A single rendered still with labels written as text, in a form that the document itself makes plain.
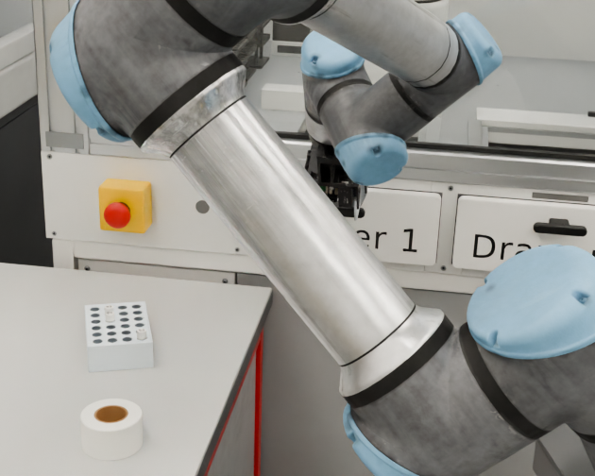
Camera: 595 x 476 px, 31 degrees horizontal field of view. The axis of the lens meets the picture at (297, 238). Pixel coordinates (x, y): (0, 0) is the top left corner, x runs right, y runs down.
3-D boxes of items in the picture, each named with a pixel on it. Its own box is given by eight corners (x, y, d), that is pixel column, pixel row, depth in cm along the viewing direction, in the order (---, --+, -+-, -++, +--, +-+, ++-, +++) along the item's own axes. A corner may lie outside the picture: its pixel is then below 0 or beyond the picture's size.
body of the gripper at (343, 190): (305, 208, 145) (300, 154, 135) (314, 158, 150) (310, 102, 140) (361, 212, 144) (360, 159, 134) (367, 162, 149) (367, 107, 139)
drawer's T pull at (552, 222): (586, 237, 149) (587, 229, 149) (533, 232, 150) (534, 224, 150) (584, 228, 153) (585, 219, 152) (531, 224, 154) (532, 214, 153)
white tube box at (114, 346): (153, 367, 139) (153, 342, 138) (88, 372, 137) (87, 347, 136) (145, 325, 150) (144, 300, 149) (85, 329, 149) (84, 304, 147)
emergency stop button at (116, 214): (128, 230, 158) (127, 206, 156) (102, 229, 158) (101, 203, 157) (134, 224, 160) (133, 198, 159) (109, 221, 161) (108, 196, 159)
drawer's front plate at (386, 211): (434, 266, 158) (441, 197, 154) (245, 249, 162) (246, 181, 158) (435, 262, 160) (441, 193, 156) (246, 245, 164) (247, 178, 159)
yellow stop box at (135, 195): (144, 236, 160) (143, 192, 157) (97, 232, 161) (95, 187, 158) (152, 224, 165) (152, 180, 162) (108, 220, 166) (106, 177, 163)
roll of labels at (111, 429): (131, 422, 127) (130, 393, 125) (151, 452, 121) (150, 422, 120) (74, 434, 124) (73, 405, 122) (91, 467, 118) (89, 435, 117)
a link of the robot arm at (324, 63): (313, 79, 122) (289, 29, 126) (316, 139, 131) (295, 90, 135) (377, 59, 123) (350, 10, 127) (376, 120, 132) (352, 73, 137)
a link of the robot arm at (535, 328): (696, 387, 84) (598, 283, 79) (556, 469, 89) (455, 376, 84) (657, 299, 94) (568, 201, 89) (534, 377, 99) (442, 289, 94)
